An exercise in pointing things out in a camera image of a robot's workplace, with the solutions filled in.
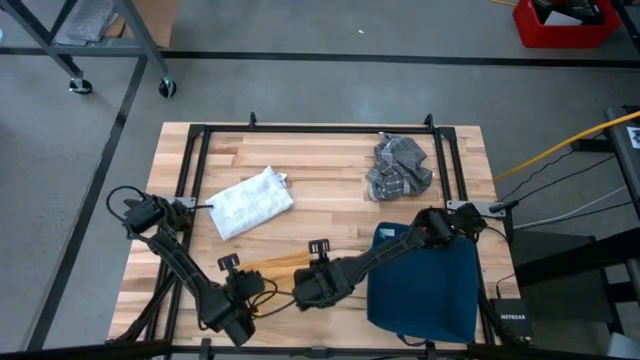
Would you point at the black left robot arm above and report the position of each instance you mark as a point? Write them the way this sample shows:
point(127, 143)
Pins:
point(185, 270)

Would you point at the red plastic bin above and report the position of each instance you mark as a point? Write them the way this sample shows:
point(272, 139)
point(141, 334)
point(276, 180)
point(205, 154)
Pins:
point(565, 35)

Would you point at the black cart wheel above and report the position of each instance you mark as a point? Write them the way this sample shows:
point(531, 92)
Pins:
point(167, 88)
point(80, 86)

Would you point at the black Netgear router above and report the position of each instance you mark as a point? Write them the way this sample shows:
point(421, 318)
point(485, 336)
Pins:
point(512, 320)

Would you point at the yellow towel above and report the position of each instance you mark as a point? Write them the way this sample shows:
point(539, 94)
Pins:
point(280, 262)

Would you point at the black equipment stand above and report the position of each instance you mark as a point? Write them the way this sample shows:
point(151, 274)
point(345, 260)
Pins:
point(565, 275)

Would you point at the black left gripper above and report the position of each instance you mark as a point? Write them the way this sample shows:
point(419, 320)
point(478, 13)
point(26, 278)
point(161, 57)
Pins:
point(245, 286)

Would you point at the brown cardboard box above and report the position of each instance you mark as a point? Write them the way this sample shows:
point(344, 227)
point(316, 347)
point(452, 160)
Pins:
point(155, 20)

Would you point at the white waffle towel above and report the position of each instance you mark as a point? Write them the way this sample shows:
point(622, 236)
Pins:
point(250, 202)

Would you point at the silver foil bag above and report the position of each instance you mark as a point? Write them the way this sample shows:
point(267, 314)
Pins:
point(87, 20)

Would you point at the blue white striped fabric basket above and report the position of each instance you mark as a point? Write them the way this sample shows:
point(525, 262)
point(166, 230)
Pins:
point(425, 295)

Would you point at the grey metal cart frame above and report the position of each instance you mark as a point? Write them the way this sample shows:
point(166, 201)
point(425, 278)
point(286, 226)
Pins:
point(135, 30)

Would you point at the black metal table frame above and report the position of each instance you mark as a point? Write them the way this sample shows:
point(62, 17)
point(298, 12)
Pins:
point(320, 129)

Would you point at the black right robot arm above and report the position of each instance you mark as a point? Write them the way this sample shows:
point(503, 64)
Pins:
point(410, 237)

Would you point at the grey checked towel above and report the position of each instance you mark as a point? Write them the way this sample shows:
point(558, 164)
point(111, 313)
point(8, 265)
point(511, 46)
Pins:
point(400, 167)

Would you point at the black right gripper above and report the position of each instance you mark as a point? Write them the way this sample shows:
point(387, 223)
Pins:
point(325, 285)

